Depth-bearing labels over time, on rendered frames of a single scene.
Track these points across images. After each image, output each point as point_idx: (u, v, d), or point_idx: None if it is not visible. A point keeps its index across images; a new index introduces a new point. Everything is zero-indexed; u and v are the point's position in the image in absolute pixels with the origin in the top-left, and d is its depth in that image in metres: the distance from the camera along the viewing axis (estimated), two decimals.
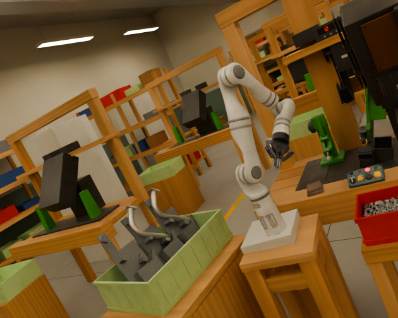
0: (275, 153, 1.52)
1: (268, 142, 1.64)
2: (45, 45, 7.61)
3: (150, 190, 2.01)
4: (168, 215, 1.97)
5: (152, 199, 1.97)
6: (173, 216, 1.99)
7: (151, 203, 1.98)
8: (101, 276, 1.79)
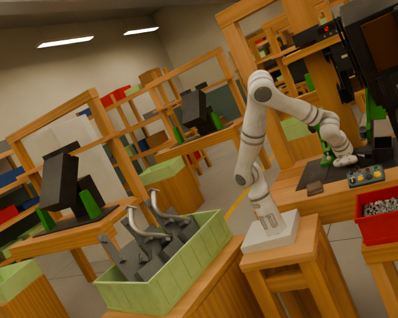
0: None
1: (354, 161, 1.41)
2: (45, 45, 7.61)
3: (150, 190, 2.01)
4: (168, 215, 1.97)
5: (152, 199, 1.97)
6: (173, 216, 1.99)
7: (151, 203, 1.98)
8: (101, 276, 1.79)
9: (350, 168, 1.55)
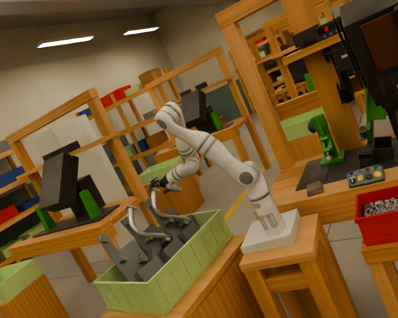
0: None
1: (178, 190, 1.87)
2: (45, 45, 7.61)
3: (150, 190, 2.01)
4: (168, 215, 1.97)
5: (152, 199, 1.97)
6: (173, 216, 1.99)
7: (151, 203, 1.98)
8: (101, 276, 1.79)
9: (152, 186, 1.93)
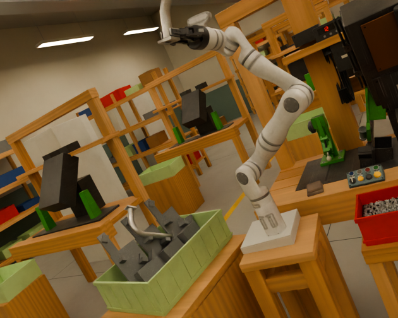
0: (187, 35, 1.08)
1: (205, 14, 1.15)
2: (45, 45, 7.61)
3: (162, 43, 1.06)
4: None
5: None
6: None
7: (160, 15, 1.05)
8: (101, 276, 1.79)
9: None
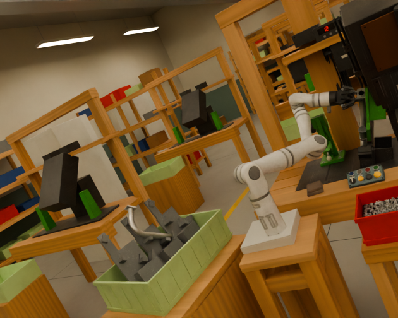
0: (349, 100, 1.82)
1: (330, 110, 1.92)
2: (45, 45, 7.61)
3: (364, 89, 1.78)
4: (360, 121, 1.88)
5: None
6: (360, 127, 1.86)
7: None
8: (101, 276, 1.79)
9: (355, 93, 1.83)
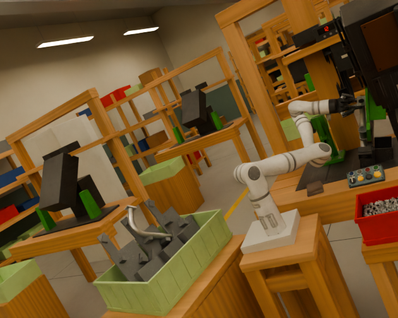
0: (349, 108, 1.81)
1: (330, 118, 1.90)
2: (45, 45, 7.61)
3: (364, 97, 1.78)
4: None
5: None
6: None
7: None
8: (101, 276, 1.79)
9: (355, 100, 1.82)
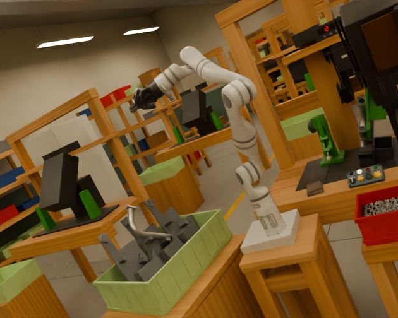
0: (143, 103, 1.51)
1: (169, 99, 1.46)
2: (45, 45, 7.61)
3: (364, 97, 1.78)
4: None
5: None
6: None
7: None
8: (101, 276, 1.79)
9: (136, 105, 1.48)
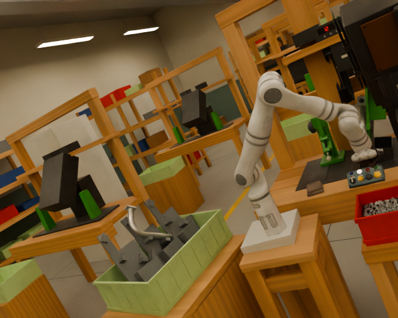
0: None
1: (373, 156, 1.38)
2: (45, 45, 7.61)
3: (364, 97, 1.78)
4: None
5: None
6: None
7: None
8: (101, 276, 1.79)
9: (368, 163, 1.51)
